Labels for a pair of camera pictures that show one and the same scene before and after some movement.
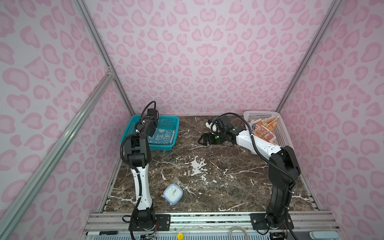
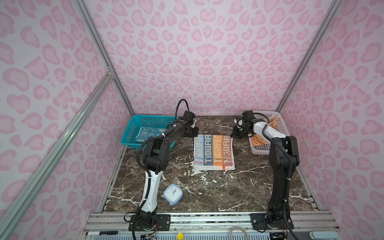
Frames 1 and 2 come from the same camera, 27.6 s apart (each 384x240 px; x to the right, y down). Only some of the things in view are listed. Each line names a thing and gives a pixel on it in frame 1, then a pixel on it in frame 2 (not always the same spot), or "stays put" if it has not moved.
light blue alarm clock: [173, 194] stays put
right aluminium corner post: [331, 13] stays put
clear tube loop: [237, 227] stays put
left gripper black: [151, 134] to [194, 134]
